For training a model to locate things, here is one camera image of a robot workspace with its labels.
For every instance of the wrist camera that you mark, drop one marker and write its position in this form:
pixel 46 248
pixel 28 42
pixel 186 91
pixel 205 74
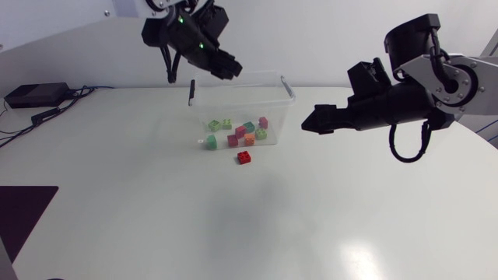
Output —
pixel 214 21
pixel 367 79

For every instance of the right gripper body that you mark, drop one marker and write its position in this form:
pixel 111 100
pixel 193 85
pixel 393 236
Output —
pixel 393 107

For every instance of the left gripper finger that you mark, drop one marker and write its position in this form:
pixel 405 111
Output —
pixel 229 72
pixel 227 58

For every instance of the dark mat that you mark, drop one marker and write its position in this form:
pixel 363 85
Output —
pixel 21 214

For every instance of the pink toy brick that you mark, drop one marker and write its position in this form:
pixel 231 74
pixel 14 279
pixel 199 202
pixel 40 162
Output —
pixel 240 131

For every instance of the magenta toy brick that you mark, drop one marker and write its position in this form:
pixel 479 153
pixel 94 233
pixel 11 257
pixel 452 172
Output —
pixel 263 122

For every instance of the light green toy brick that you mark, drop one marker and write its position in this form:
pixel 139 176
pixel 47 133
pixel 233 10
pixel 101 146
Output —
pixel 260 134
pixel 226 124
pixel 214 125

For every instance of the clear plastic container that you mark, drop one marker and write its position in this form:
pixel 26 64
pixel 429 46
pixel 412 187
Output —
pixel 241 105

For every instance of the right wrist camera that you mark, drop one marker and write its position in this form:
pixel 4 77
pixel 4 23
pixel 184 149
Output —
pixel 367 79

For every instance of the orange toy brick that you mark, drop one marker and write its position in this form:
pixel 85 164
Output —
pixel 249 139

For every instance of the teal toy brick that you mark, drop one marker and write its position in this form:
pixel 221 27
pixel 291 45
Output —
pixel 249 127

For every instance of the dark red toy brick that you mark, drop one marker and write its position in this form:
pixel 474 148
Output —
pixel 232 140

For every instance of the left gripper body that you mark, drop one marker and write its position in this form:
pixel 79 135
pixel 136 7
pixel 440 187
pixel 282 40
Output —
pixel 206 54

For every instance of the black power brick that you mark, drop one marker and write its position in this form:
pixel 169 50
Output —
pixel 37 94

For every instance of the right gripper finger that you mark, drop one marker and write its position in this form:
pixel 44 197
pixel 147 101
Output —
pixel 330 109
pixel 319 123

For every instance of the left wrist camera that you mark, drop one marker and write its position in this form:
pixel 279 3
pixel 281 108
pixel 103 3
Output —
pixel 214 21

